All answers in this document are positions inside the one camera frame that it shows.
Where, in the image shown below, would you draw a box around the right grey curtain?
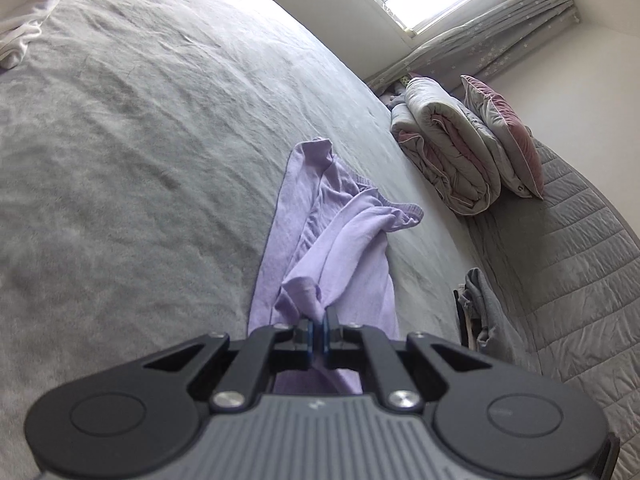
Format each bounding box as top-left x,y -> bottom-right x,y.
367,0 -> 580,96

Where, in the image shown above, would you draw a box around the grey bed sheet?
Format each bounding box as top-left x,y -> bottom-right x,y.
1,0 -> 478,479

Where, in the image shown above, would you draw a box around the grey pink pillow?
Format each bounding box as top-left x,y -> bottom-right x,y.
461,75 -> 544,200

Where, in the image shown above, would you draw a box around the purple pants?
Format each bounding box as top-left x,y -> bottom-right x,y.
246,135 -> 426,397

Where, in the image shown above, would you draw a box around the rolled grey pink quilt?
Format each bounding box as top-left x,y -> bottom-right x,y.
390,77 -> 501,217

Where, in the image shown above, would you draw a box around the folded grey garment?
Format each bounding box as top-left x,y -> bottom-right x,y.
454,268 -> 535,370

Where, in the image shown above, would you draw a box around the white jacket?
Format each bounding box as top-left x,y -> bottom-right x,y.
1,0 -> 61,70

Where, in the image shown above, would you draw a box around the grey quilted headboard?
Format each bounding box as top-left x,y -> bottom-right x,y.
459,138 -> 640,441

